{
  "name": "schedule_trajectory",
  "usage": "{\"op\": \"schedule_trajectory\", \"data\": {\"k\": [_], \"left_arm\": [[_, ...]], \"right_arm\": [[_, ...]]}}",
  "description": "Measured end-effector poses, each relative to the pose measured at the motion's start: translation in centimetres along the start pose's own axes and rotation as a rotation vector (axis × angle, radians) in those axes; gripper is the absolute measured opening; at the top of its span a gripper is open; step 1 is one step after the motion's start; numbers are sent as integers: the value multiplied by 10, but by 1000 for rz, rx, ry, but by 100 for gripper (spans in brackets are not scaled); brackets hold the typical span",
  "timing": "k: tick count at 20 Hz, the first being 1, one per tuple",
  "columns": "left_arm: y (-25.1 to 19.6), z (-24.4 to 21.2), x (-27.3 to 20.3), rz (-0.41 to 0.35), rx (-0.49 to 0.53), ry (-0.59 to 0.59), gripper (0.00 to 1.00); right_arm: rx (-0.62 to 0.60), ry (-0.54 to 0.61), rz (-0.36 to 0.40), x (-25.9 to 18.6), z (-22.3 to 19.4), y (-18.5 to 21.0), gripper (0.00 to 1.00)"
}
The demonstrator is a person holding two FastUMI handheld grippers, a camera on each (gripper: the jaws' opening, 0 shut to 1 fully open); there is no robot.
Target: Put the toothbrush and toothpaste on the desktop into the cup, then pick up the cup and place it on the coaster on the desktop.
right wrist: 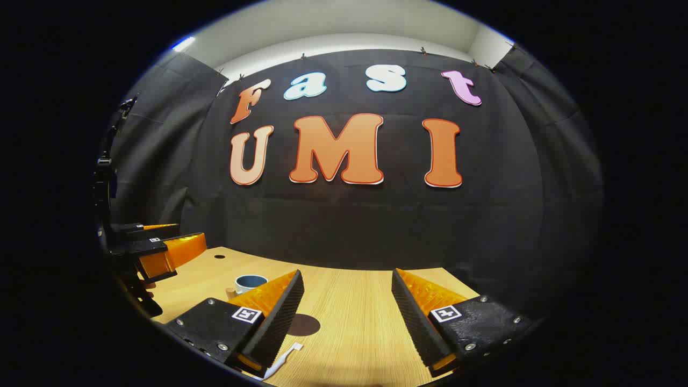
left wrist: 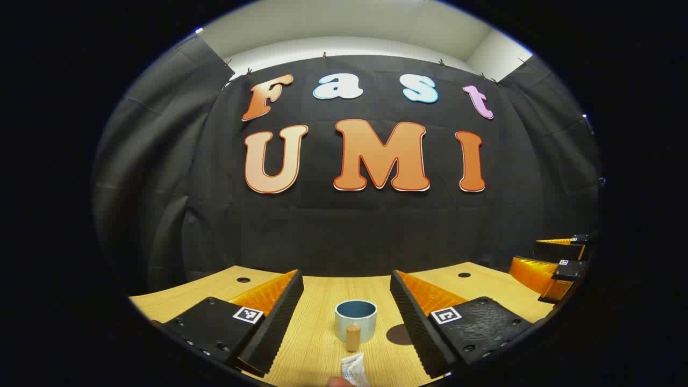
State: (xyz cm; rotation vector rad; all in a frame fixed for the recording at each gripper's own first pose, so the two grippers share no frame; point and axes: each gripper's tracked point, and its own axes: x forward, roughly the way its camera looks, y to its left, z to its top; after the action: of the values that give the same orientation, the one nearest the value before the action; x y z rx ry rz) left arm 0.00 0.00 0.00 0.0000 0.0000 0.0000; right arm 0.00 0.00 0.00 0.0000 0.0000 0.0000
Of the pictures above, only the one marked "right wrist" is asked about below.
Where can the ceiling light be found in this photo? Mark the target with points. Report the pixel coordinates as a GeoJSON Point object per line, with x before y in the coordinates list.
{"type": "Point", "coordinates": [183, 43]}

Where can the round brown coaster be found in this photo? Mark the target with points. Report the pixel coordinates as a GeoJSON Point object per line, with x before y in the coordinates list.
{"type": "Point", "coordinates": [307, 325]}

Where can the wooden desktop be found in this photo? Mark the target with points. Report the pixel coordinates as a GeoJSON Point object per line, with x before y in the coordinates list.
{"type": "Point", "coordinates": [355, 322]}

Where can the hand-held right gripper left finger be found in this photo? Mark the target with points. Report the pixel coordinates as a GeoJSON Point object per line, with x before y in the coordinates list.
{"type": "Point", "coordinates": [280, 321]}

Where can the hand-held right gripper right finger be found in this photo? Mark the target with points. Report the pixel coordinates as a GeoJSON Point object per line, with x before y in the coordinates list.
{"type": "Point", "coordinates": [414, 321]}

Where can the white toothbrush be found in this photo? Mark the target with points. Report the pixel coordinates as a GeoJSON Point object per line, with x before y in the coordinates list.
{"type": "Point", "coordinates": [290, 352]}

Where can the black backdrop cloth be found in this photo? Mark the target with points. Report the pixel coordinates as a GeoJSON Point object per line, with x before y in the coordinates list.
{"type": "Point", "coordinates": [376, 226]}

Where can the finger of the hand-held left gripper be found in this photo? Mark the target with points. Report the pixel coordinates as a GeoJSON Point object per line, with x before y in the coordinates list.
{"type": "Point", "coordinates": [145, 231]}
{"type": "Point", "coordinates": [161, 255]}

